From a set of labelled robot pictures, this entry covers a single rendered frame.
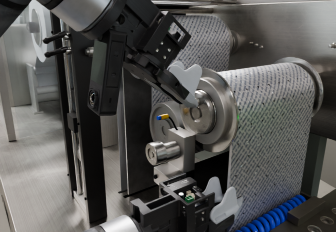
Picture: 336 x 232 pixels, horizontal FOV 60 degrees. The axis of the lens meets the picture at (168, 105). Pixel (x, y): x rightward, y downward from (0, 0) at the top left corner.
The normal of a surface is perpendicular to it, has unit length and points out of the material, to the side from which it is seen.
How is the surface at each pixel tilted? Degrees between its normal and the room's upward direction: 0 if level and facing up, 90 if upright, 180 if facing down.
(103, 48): 80
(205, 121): 90
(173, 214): 90
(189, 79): 90
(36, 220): 0
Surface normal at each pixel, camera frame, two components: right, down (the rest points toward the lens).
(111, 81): 0.58, 0.29
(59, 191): 0.00, -0.96
